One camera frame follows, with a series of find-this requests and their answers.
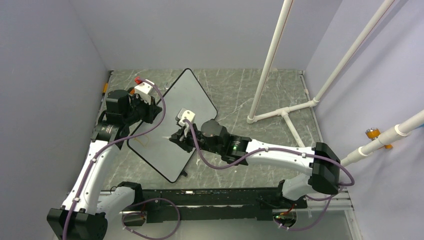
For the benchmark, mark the white PVC pipe frame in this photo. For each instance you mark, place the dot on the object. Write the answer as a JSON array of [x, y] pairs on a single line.
[[295, 32]]

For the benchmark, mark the orange-black screwdriver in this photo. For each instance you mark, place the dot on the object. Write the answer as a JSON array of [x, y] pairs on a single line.
[[104, 89]]

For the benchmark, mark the white whiteboard black frame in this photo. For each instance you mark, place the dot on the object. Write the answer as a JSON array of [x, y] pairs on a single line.
[[163, 156]]

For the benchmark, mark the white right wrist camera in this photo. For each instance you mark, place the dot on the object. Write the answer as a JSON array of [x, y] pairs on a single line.
[[183, 118]]

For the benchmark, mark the orange clamp on pipe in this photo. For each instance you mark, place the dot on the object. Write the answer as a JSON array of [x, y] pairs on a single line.
[[372, 133]]

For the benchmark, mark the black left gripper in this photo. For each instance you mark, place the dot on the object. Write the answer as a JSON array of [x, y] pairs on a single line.
[[153, 110]]

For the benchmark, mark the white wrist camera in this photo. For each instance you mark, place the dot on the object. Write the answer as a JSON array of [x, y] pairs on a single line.
[[143, 88], [183, 118]]

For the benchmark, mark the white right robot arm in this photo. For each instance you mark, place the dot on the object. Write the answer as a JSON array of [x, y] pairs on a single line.
[[318, 166]]

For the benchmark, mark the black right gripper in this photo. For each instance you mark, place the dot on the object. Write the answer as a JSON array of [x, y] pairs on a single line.
[[184, 143]]

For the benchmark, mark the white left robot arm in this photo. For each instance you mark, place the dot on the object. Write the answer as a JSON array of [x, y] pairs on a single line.
[[82, 216]]

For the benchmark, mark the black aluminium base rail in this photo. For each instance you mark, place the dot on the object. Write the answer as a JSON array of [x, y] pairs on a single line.
[[261, 204]]

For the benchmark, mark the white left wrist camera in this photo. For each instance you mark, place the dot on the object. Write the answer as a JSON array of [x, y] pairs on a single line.
[[143, 88]]

